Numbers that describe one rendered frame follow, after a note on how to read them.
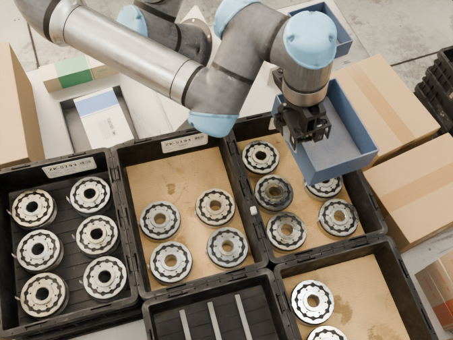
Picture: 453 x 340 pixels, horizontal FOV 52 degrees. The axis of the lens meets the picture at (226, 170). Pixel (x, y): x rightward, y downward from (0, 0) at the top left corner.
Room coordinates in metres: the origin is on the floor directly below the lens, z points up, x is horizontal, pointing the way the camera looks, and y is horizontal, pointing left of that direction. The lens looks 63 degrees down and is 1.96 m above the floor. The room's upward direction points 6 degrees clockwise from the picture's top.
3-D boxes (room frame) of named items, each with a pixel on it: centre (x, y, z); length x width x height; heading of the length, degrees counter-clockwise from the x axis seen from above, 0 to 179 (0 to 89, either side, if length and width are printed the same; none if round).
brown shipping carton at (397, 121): (0.83, -0.43, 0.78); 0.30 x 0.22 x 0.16; 32
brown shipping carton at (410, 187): (0.57, -0.55, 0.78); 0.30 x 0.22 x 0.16; 121
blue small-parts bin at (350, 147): (0.55, -0.20, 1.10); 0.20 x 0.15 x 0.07; 26
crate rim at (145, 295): (0.42, 0.09, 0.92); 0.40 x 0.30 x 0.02; 21
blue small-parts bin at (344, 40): (1.19, -0.27, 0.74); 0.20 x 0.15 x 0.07; 30
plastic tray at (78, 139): (0.72, 0.39, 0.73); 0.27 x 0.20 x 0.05; 27
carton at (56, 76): (0.93, 0.51, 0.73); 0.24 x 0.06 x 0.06; 117
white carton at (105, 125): (0.72, 0.38, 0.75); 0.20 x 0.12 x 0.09; 30
